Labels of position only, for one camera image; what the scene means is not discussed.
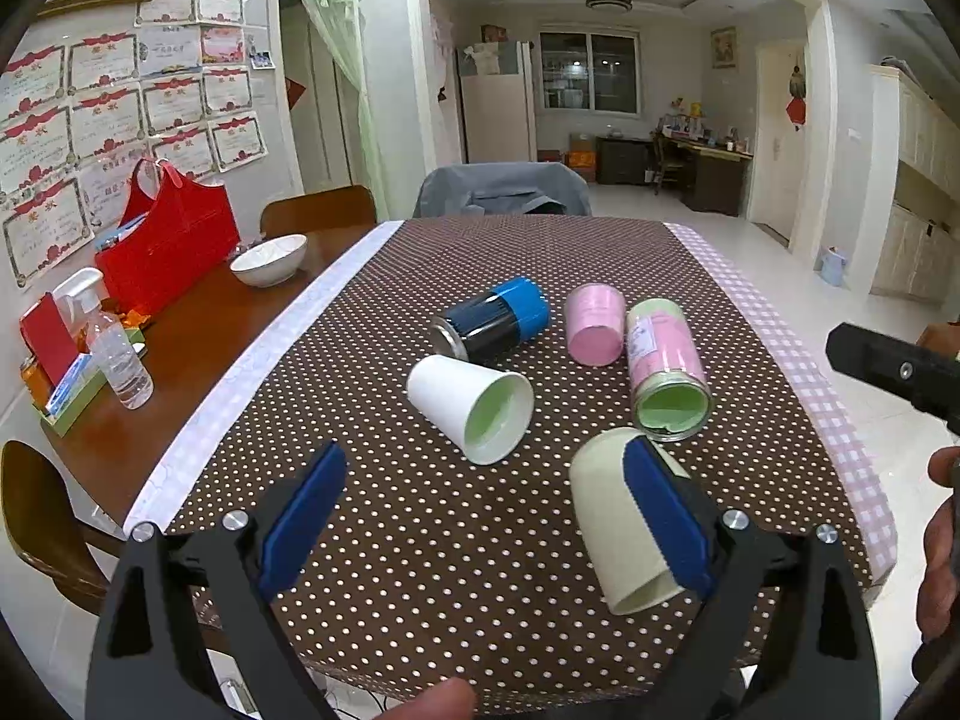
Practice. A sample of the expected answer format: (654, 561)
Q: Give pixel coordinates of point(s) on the grey covered chair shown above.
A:
(486, 189)

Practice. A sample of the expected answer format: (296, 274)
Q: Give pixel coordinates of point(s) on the white refrigerator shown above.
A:
(497, 102)

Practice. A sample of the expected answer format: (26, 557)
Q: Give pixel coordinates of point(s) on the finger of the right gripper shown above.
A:
(926, 380)

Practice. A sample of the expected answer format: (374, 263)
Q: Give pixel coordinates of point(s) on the person's left hand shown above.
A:
(453, 699)

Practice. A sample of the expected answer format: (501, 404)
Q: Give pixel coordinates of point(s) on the pink green labelled can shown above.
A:
(670, 398)

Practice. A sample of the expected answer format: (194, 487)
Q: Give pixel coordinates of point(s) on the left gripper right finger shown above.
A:
(782, 630)

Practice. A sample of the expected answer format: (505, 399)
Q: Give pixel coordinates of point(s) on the clear spray bottle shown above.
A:
(81, 300)

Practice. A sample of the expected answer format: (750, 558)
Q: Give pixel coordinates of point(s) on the window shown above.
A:
(590, 71)

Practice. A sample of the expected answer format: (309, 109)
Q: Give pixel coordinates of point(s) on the small framed wall picture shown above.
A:
(723, 48)

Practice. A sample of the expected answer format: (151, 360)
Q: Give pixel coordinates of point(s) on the red felt bag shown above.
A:
(184, 230)

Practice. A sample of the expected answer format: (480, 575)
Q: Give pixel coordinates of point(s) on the dark wooden desk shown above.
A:
(709, 179)

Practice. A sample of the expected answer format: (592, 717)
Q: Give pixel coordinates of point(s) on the orange cardboard box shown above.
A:
(581, 160)

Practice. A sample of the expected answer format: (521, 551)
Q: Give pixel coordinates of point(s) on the brown polka dot tablecloth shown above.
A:
(434, 352)

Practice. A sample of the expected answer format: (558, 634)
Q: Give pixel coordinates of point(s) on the cream paper cup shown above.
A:
(630, 567)

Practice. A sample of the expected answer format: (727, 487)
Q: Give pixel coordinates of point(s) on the black blue cylindrical can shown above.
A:
(491, 325)

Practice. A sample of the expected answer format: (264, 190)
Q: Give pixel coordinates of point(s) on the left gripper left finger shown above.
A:
(150, 656)

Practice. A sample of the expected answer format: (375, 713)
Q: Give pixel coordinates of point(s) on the cream wall cabinet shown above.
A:
(914, 175)

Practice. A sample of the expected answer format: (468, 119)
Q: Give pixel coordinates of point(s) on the person's right hand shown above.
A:
(939, 588)

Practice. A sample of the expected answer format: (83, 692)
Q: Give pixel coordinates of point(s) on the near brown wooden chair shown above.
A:
(44, 531)

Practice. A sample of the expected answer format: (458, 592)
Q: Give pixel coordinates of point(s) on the brown wooden chair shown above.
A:
(352, 205)
(44, 531)

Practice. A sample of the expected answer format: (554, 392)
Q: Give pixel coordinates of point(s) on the white ceramic bowl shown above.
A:
(271, 262)

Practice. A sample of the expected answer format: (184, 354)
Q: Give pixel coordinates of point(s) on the white paper cup green inside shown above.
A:
(483, 412)

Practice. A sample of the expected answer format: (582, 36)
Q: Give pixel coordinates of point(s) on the green lace door curtain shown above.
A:
(338, 23)

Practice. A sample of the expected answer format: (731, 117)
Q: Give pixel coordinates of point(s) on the pink paper cup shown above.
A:
(595, 315)

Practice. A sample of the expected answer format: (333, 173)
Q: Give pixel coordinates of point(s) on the red envelope box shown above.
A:
(46, 334)

